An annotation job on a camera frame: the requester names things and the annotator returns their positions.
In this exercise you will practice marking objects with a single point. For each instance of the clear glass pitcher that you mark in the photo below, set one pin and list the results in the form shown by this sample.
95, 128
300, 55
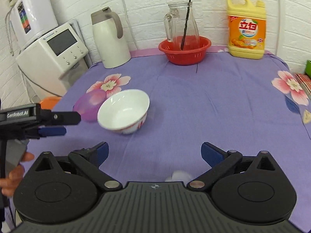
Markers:
174, 22

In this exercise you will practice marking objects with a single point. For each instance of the cream thermos jug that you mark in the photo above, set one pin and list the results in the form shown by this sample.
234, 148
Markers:
109, 38

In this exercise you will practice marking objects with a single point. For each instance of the yellow dish soap bottle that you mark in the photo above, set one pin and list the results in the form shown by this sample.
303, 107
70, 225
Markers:
246, 28

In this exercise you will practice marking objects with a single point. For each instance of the purple plastic bowl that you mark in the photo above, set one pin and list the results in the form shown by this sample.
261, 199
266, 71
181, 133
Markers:
88, 105

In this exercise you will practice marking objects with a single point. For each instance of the white water purifier unit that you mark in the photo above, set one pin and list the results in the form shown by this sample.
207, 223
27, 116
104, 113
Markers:
31, 19

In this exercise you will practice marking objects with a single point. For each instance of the red plastic colander basket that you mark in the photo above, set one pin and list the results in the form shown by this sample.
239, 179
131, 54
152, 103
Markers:
185, 57

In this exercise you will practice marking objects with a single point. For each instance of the black stirring stick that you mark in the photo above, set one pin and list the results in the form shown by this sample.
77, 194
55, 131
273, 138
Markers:
185, 25

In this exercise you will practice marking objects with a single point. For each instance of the white water dispenser machine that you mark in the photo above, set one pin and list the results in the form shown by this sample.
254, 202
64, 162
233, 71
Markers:
55, 61

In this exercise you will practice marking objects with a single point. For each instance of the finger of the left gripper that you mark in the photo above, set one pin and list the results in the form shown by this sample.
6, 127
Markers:
51, 131
65, 118

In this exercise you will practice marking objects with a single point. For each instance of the white red patterned bowl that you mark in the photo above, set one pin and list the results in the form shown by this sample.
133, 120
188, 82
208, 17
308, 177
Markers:
124, 112

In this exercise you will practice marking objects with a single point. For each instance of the green cardboard box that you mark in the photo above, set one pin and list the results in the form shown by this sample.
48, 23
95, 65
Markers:
308, 68

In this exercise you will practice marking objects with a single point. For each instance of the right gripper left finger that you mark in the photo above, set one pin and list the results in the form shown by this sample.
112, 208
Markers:
87, 162

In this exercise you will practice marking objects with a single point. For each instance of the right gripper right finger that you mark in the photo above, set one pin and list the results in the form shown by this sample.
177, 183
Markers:
222, 163

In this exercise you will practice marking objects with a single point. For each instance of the person's left hand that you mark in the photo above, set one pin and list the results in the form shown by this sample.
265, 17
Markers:
10, 183

